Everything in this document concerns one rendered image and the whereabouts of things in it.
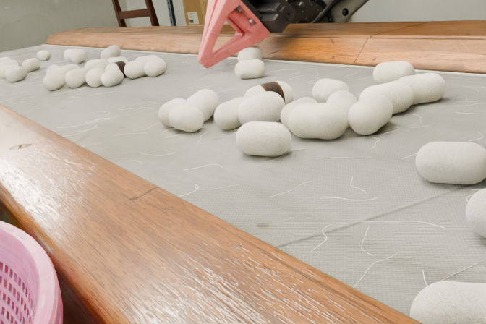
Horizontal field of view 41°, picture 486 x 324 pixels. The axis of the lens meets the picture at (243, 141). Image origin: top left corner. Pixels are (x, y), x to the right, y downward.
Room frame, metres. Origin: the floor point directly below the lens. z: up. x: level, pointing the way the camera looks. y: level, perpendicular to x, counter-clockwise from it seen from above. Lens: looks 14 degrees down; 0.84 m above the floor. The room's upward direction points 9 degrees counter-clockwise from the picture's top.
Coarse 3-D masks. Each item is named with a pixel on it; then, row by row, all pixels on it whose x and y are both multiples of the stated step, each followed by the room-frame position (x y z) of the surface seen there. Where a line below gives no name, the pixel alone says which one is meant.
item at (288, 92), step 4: (280, 84) 0.46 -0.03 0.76; (284, 84) 0.46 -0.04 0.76; (252, 88) 0.45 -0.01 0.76; (256, 88) 0.45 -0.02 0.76; (260, 88) 0.45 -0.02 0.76; (284, 88) 0.45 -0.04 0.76; (288, 88) 0.46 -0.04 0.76; (248, 92) 0.45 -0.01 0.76; (252, 92) 0.45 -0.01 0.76; (256, 92) 0.45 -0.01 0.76; (260, 92) 0.45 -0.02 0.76; (284, 92) 0.45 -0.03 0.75; (288, 92) 0.45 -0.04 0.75; (292, 92) 0.46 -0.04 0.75; (244, 96) 0.45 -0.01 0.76; (248, 96) 0.45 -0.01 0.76; (284, 96) 0.45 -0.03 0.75; (288, 96) 0.45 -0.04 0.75; (292, 96) 0.46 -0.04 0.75; (288, 100) 0.45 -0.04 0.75; (292, 100) 0.46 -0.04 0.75
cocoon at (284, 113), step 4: (296, 100) 0.41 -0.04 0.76; (300, 100) 0.40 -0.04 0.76; (304, 100) 0.40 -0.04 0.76; (308, 100) 0.40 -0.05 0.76; (312, 100) 0.40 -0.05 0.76; (288, 104) 0.40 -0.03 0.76; (292, 104) 0.39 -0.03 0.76; (296, 104) 0.39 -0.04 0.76; (284, 108) 0.39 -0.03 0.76; (288, 108) 0.39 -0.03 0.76; (284, 112) 0.39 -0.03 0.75; (288, 112) 0.39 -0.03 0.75; (284, 116) 0.39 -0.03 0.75; (284, 120) 0.39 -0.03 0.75; (284, 124) 0.39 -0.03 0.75; (288, 128) 0.39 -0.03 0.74
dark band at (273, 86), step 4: (260, 84) 0.46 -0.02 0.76; (264, 84) 0.46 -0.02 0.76; (268, 84) 0.46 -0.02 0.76; (272, 84) 0.46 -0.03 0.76; (276, 84) 0.46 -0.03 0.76; (264, 88) 0.45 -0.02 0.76; (268, 88) 0.45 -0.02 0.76; (272, 88) 0.45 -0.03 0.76; (276, 88) 0.45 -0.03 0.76; (280, 88) 0.45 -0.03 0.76; (276, 92) 0.45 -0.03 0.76; (280, 92) 0.45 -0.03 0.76; (284, 100) 0.45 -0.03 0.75
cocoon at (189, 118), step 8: (176, 112) 0.44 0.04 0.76; (184, 112) 0.43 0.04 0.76; (192, 112) 0.43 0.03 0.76; (200, 112) 0.43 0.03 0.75; (176, 120) 0.44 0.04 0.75; (184, 120) 0.43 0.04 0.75; (192, 120) 0.43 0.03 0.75; (200, 120) 0.43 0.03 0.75; (176, 128) 0.44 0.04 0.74; (184, 128) 0.43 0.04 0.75; (192, 128) 0.43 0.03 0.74
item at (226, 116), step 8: (224, 104) 0.42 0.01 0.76; (232, 104) 0.42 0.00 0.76; (216, 112) 0.42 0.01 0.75; (224, 112) 0.42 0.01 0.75; (232, 112) 0.42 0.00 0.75; (216, 120) 0.42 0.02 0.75; (224, 120) 0.42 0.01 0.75; (232, 120) 0.42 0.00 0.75; (224, 128) 0.42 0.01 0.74; (232, 128) 0.42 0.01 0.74
